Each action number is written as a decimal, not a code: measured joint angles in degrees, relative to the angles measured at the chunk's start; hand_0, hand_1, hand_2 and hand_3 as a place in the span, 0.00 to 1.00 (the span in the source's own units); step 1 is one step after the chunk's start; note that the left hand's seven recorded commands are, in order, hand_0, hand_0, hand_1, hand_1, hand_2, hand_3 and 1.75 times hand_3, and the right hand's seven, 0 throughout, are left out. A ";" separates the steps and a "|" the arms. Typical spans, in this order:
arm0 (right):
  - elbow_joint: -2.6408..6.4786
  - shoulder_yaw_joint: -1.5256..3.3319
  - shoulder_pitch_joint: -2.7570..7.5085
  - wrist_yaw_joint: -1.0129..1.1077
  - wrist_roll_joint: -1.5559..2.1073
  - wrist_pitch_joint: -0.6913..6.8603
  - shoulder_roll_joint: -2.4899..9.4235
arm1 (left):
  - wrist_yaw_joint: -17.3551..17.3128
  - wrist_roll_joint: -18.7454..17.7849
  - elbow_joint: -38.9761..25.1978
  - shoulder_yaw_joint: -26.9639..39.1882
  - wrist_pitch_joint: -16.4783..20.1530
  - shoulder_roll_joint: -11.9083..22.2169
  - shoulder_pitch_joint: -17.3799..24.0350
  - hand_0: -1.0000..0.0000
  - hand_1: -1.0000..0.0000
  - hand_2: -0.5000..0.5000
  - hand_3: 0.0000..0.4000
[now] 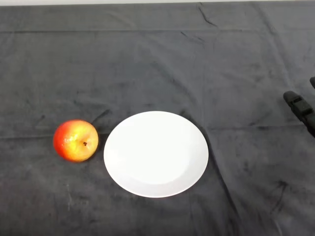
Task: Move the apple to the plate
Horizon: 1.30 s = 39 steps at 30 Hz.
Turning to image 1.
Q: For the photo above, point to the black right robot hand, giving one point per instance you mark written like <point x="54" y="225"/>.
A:
<point x="300" y="108"/>

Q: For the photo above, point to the red yellow apple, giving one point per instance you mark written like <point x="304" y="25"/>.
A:
<point x="73" y="142"/>

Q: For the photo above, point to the white round plate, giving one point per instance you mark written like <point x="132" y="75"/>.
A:
<point x="156" y="157"/>

